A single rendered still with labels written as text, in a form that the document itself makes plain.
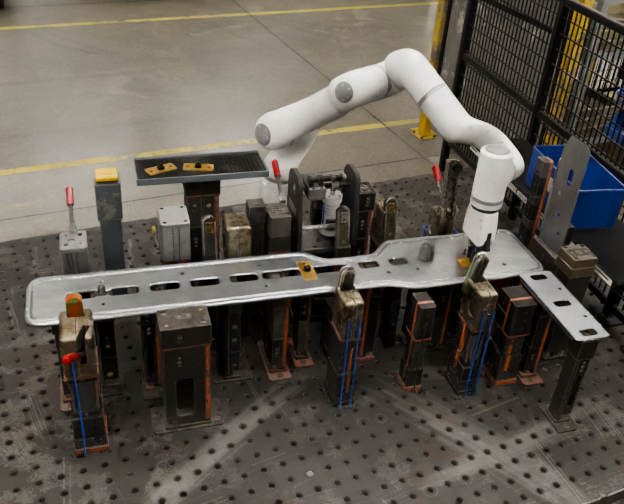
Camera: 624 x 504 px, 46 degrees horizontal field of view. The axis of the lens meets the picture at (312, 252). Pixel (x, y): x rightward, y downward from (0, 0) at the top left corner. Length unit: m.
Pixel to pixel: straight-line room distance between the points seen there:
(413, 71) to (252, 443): 1.04
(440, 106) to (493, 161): 0.20
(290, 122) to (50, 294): 0.89
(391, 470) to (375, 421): 0.16
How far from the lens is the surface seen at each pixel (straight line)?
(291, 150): 2.47
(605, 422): 2.21
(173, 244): 2.00
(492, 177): 1.94
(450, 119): 1.97
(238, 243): 2.03
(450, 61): 5.01
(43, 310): 1.89
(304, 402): 2.04
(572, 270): 2.14
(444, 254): 2.13
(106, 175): 2.11
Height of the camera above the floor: 2.13
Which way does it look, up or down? 33 degrees down
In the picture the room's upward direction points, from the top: 5 degrees clockwise
